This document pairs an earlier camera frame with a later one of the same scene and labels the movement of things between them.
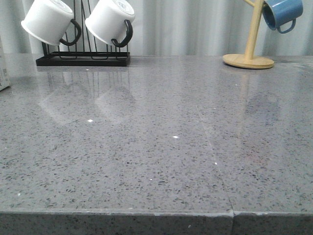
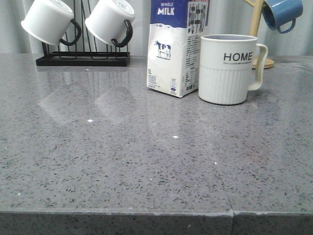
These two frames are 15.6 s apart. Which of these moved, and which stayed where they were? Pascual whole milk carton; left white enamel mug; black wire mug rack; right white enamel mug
Moved: Pascual whole milk carton
Stayed: right white enamel mug; black wire mug rack; left white enamel mug
